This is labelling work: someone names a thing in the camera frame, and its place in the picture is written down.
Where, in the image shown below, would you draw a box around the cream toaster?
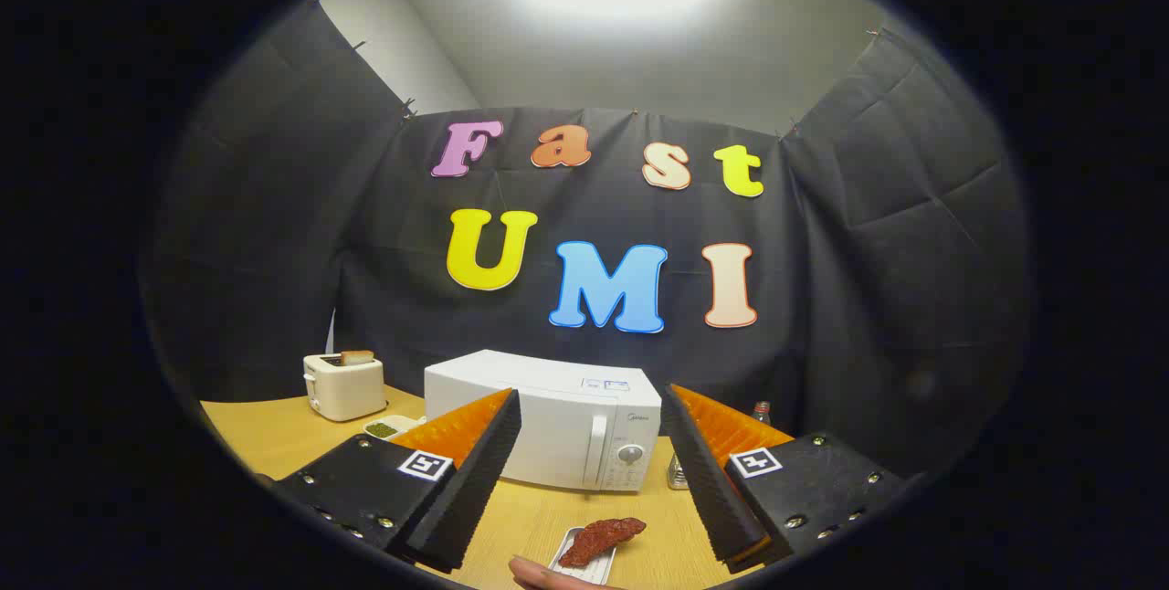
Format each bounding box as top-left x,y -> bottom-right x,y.
303,353 -> 388,423

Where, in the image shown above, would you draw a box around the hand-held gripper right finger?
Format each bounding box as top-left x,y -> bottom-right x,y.
660,383 -> 910,573

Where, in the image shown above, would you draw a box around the small white rectangular plate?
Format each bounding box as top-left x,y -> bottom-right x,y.
546,526 -> 618,586

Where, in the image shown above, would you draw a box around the white divided bean dish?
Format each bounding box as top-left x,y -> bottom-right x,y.
363,414 -> 427,441

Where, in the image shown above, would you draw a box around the red meat piece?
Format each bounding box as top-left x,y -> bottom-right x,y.
558,517 -> 647,569

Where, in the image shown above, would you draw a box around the white toaster oven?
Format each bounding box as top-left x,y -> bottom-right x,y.
424,349 -> 662,492

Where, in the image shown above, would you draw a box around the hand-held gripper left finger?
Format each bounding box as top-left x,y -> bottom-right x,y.
271,388 -> 522,573

